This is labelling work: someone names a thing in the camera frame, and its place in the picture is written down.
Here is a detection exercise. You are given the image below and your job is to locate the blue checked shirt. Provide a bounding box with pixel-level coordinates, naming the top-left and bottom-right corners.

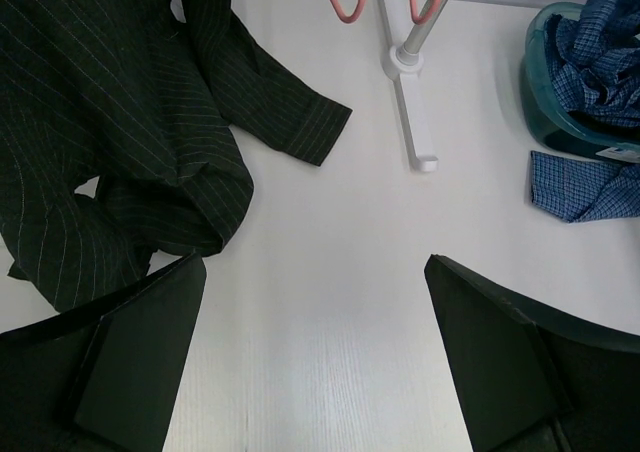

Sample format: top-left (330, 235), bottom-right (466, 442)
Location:
top-left (530, 0), bottom-right (639, 223)

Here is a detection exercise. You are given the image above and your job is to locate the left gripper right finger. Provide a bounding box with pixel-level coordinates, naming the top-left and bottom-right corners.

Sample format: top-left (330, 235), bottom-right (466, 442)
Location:
top-left (424, 255), bottom-right (639, 451)

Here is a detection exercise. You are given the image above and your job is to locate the black pinstriped shirt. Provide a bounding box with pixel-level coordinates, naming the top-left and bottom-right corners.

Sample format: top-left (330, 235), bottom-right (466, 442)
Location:
top-left (1, 0), bottom-right (351, 312)

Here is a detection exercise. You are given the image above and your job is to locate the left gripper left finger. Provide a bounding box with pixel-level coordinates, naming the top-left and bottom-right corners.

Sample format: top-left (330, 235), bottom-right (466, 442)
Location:
top-left (1, 254), bottom-right (206, 451)

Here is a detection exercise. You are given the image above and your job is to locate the teal plastic tub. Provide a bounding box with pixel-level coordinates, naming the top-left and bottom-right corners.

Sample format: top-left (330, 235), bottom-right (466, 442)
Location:
top-left (520, 2), bottom-right (639, 165)

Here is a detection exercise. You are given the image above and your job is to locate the silver clothes rack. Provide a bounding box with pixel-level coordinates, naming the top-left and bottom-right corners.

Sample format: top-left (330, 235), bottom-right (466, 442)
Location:
top-left (378, 0), bottom-right (448, 173)

